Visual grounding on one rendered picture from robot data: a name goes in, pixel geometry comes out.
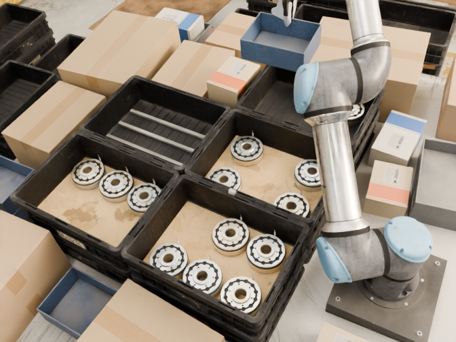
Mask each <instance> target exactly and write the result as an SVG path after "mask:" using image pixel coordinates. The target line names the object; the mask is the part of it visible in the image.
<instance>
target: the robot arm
mask: <svg viewBox="0 0 456 342"><path fill-rule="evenodd" d="M297 1H298V0H279V2H278V3H277V7H274V8H272V9H271V13H272V14H273V15H274V16H277V17H278V18H281V19H283V21H284V24H285V26H286V27H288V25H289V24H290V23H291V18H293V17H294V14H295V10H296V6H297ZM346 5H347V13H348V17H349V24H350V29H351V36H352V41H353V47H352V48H351V50H350V54H351V58H342V59H336V60H327V61H322V62H318V61H316V62H314V63H310V64H304V65H302V66H300V67H299V68H298V70H297V72H296V75H295V79H294V105H295V109H296V111H297V113H300V114H304V119H305V121H306V122H307V123H309V124H310V125H311V126H312V131H313V139H314V144H315V149H316V157H317V162H318V170H319V175H320V184H321V188H322V197H323V202H324V210H325V215H326V223H325V225H324V226H323V228H322V237H319V238H318V239H317V240H316V248H317V251H318V256H319V259H320V262H321V264H322V267H323V269H324V272H325V273H326V275H327V277H328V278H329V279H330V280H331V281H332V282H334V283H344V282H349V283H350V282H353V281H356V280H362V281H363V282H364V285H365V286H366V287H367V289H368V290H369V291H370V292H371V293H373V294H374V295H375V296H376V297H378V298H380V299H383V300H385V301H393V302H396V301H403V300H405V299H407V298H409V297H410V296H411V295H412V294H413V293H414V291H415V290H416V288H417V286H418V283H419V270H420V269H421V267H422V266H423V264H424V263H425V261H426V260H427V259H428V258H429V256H430V253H431V250H432V246H433V241H432V236H431V234H430V232H429V231H428V229H427V228H426V227H425V226H424V225H423V224H422V223H420V222H418V221H416V219H413V218H411V217H407V216H397V217H395V218H393V219H391V220H390V221H388V222H387V223H386V225H385V226H384V227H379V228H374V229H370V224H369V223H368V222H367V221H366V220H364V219H363V218H362V214H361V209H360V200H359V196H358V188H357V182H356V174H355V170H354V161H353V156H352V148H351V143H350V138H349V130H348V124H347V119H348V118H349V116H350V115H351V114H352V105H360V104H363V103H366V102H368V101H370V100H372V99H373V98H374V97H375V96H376V95H378V93H380V91H381V90H382V88H383V87H384V85H385V83H386V81H387V78H388V76H389V73H390V69H391V64H392V51H391V45H390V41H389V40H387V39H386V38H385V37H384V33H383V25H382V21H381V14H380V10H379V3H378V0H346Z"/></svg>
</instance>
